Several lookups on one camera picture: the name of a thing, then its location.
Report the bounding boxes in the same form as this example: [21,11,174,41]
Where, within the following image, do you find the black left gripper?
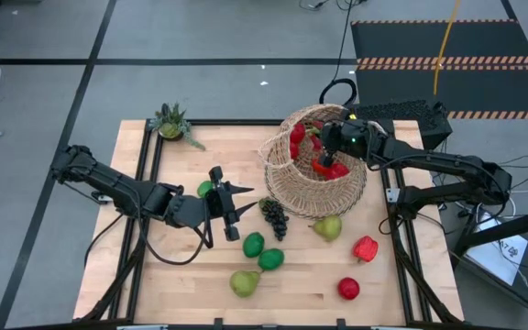
[166,165,259,243]

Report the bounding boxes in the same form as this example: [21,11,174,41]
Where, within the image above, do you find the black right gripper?
[319,118,378,169]

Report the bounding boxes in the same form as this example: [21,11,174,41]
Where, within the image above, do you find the orange red tomato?
[311,158,334,176]

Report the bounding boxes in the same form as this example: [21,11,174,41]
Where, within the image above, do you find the large green lime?
[258,247,286,272]
[242,231,266,259]

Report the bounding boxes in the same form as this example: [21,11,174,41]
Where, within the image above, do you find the pink dragon fruit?
[289,121,325,153]

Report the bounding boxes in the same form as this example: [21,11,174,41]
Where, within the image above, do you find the green pear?
[308,214,344,243]
[229,269,263,299]

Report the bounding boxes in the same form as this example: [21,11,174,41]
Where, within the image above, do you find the red bell pepper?
[352,235,380,264]

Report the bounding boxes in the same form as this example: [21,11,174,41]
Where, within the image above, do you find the dark grape bunch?
[258,196,291,243]

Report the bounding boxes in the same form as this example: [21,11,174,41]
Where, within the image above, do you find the small green lime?
[196,180,215,200]

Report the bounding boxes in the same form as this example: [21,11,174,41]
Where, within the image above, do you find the black computer case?
[353,99,454,157]

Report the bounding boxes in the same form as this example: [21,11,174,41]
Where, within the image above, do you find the potted succulent plant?
[148,102,206,151]

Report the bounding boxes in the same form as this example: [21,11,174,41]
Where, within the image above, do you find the black hazard-striped floor mat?
[350,18,528,121]

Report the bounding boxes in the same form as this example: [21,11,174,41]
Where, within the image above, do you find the black stand bar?
[454,204,528,258]

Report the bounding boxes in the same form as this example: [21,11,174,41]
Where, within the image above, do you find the white paper sheet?
[467,218,528,285]

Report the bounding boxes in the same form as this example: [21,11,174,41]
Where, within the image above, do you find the woven wicker basket with handles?
[257,103,387,208]

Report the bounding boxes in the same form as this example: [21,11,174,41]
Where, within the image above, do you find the black coiled floor cable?
[317,0,359,107]

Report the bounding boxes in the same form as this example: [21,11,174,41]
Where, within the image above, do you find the black aluminium table frame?
[75,117,465,330]

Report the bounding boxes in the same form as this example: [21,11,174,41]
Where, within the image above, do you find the yellow hanging cable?
[432,0,462,96]

